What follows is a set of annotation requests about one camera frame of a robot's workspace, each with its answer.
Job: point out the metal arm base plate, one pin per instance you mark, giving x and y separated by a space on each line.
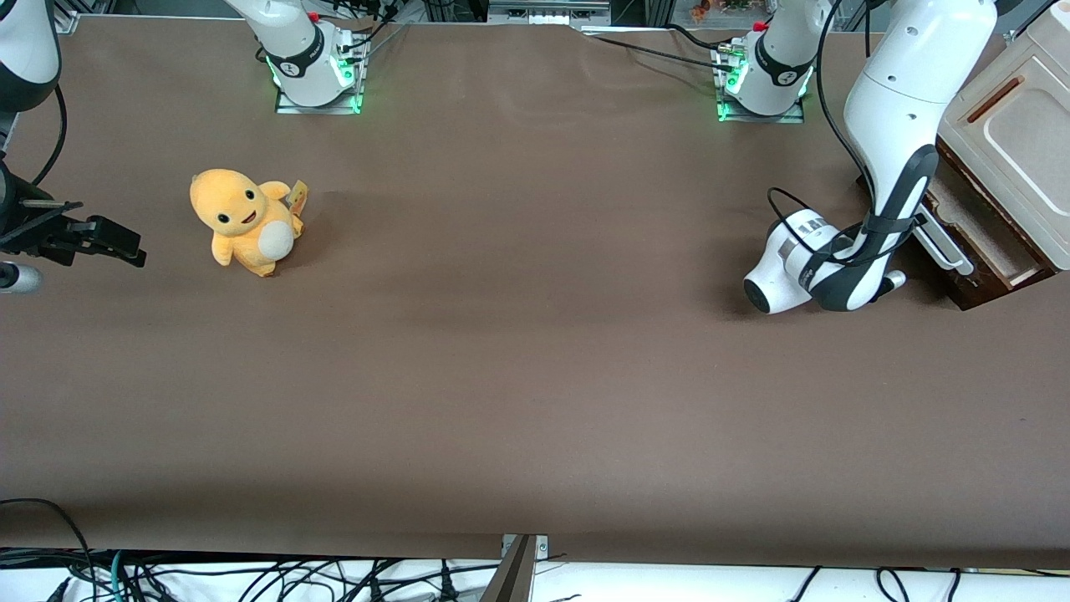
761 118
318 109

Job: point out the beige wooden drawer cabinet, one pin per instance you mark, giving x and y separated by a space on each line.
1020 142

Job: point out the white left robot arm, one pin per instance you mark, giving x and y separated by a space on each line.
903 100

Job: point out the aluminium frame rail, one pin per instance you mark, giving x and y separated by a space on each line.
547 10

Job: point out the small orange figurine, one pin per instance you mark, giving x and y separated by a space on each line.
700 10

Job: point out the grey metal camera mount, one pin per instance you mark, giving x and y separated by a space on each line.
518 568

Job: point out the yellow plush toy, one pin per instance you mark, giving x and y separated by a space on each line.
242 221

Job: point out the dark brown wooden drawer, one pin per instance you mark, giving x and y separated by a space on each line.
986 226

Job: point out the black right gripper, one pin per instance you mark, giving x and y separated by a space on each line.
23 226

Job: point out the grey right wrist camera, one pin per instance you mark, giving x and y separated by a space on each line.
18 278

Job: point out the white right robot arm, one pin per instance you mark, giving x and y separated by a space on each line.
292 50

